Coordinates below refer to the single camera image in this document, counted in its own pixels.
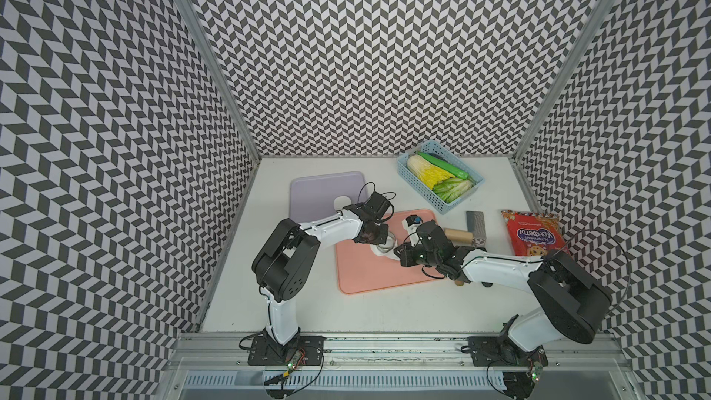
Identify yellow napa cabbage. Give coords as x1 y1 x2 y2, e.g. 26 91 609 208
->
407 154 454 189

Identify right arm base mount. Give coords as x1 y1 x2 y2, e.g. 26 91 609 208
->
459 335 549 369

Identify purple plastic tray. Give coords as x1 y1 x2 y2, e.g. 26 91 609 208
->
289 171 365 223

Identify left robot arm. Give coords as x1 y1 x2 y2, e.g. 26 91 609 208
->
251 192 394 353

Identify red snack bag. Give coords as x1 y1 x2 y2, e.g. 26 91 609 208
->
501 210 568 257

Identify metal base rail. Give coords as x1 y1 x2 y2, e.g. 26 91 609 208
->
156 333 639 399

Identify stack of white dumpling wrappers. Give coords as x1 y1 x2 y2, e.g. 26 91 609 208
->
333 196 353 211

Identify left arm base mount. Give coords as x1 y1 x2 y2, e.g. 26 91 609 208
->
247 331 326 367

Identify metal rectangular dough scraper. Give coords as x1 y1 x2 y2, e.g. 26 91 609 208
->
466 211 487 247

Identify light blue perforated plastic basket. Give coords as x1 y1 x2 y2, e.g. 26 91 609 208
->
397 140 485 214

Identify green lettuce leaves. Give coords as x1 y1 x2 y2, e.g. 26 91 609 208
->
433 177 472 204

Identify wooden rolling pin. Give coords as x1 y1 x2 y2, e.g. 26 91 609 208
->
439 228 478 286

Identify pink cutting board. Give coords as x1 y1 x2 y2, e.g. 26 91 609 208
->
335 209 438 294

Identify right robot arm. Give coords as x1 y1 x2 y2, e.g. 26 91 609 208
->
394 221 612 353

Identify white dough piece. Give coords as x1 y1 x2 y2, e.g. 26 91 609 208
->
370 244 399 260

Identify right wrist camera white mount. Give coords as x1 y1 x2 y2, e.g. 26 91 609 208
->
403 214 423 234

